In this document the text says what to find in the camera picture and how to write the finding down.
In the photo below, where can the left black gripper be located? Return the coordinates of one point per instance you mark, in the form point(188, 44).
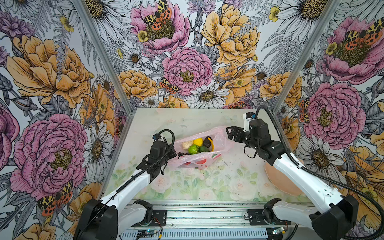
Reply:
point(173, 154)

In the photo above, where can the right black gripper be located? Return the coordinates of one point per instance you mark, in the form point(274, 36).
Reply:
point(234, 128)

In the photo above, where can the pink plastic bag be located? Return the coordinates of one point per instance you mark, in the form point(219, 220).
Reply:
point(202, 160)

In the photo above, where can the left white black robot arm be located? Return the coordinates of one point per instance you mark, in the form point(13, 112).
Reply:
point(109, 217)

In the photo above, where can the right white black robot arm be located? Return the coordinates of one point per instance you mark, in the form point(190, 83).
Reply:
point(332, 215)

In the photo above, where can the black fake grape bunch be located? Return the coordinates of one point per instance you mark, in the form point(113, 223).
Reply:
point(181, 154)

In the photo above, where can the yellow fake banana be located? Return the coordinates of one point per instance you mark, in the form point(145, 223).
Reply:
point(212, 144)

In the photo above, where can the dark purple fake fruit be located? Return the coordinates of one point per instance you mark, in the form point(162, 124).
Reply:
point(207, 142)

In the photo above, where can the bright green fake lime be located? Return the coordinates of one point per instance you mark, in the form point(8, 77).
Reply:
point(194, 149)

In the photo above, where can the dark green fake avocado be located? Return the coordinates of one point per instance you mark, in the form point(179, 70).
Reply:
point(204, 149)

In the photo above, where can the yellow fake lemon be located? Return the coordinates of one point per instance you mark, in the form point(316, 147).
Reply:
point(198, 142)

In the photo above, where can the left green circuit board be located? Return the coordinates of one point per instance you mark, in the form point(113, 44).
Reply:
point(146, 234)

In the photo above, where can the green circuit board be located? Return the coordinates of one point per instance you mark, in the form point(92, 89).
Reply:
point(278, 231)
point(146, 234)

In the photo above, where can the right green circuit board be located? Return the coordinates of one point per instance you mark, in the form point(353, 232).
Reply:
point(278, 231)

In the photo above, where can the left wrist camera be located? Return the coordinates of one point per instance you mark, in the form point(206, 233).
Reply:
point(156, 136)

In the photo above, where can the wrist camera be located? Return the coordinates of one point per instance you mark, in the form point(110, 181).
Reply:
point(247, 117)
point(156, 136)

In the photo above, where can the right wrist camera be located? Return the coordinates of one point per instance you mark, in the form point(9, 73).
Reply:
point(247, 117)

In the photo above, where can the left aluminium corner post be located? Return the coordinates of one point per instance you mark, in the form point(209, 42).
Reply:
point(96, 39)

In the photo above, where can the aluminium corner post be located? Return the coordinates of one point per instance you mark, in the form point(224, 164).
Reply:
point(323, 22)
point(96, 39)

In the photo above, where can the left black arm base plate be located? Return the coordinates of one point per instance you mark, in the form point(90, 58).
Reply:
point(159, 218)

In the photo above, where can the aluminium mounting rail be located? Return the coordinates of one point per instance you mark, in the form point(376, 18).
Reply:
point(205, 214)

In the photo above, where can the white slotted cable duct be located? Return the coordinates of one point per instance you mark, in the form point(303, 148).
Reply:
point(201, 234)

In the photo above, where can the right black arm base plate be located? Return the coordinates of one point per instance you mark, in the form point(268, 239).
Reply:
point(259, 217)

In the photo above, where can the right aluminium corner post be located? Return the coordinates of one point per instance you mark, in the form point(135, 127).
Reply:
point(323, 22)

